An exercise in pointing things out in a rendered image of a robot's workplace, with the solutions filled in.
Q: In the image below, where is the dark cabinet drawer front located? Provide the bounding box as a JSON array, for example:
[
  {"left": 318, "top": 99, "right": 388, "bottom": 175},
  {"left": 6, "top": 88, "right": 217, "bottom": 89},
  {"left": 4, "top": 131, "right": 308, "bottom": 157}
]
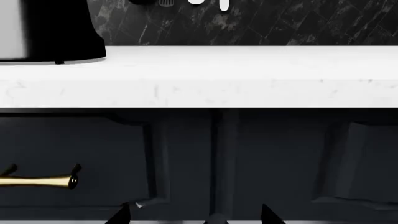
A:
[
  {"left": 0, "top": 109, "right": 215, "bottom": 218},
  {"left": 222, "top": 109, "right": 398, "bottom": 222}
]

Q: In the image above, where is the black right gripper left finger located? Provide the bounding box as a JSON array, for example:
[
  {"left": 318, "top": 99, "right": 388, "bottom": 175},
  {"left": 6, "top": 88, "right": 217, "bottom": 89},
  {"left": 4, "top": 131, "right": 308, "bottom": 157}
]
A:
[{"left": 104, "top": 202, "right": 131, "bottom": 224}]

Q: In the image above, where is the gold drawer handle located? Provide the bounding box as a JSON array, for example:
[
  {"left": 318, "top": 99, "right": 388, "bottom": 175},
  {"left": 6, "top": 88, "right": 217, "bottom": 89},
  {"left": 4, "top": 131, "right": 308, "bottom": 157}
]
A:
[{"left": 0, "top": 163, "right": 83, "bottom": 190}]

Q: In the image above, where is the black stand mixer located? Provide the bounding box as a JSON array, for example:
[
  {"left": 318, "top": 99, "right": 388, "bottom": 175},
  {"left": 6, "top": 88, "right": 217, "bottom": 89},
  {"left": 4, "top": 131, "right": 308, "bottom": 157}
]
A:
[{"left": 0, "top": 0, "right": 107, "bottom": 65}]

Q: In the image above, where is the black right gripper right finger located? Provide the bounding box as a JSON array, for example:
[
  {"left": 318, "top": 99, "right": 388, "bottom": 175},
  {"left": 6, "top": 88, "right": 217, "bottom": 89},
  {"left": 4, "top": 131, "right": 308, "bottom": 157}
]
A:
[{"left": 261, "top": 203, "right": 287, "bottom": 224}]

